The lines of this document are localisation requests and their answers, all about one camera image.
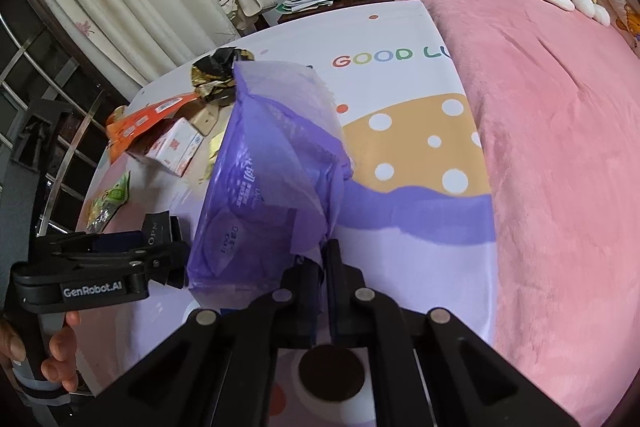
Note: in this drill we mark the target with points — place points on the metal window grille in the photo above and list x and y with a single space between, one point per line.
30 57

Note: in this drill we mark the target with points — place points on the cartoon printed tablecloth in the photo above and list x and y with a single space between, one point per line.
400 132

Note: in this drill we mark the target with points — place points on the black gold foil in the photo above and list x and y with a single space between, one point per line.
220 67

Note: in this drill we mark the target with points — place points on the rolled bear print quilt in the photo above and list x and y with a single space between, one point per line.
625 7

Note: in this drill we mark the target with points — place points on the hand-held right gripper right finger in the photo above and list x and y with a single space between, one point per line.
334 287

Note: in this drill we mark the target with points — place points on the cream box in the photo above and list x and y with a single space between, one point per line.
205 121

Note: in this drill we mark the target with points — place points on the green snack packet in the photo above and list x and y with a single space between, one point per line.
110 199

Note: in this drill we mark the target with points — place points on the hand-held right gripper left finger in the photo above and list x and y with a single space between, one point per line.
300 307

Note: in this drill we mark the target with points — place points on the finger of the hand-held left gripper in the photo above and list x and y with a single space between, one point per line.
115 239
165 259

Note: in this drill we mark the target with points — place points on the orange packet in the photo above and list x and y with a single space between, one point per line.
145 119

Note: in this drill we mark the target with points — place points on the purple plastic bag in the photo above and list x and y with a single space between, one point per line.
270 187

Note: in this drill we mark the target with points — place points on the small black box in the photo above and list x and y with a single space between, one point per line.
160 227

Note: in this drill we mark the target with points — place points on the person's left hand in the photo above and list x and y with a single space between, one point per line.
62 352

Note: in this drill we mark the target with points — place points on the pink fleece blanket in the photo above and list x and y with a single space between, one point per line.
550 157

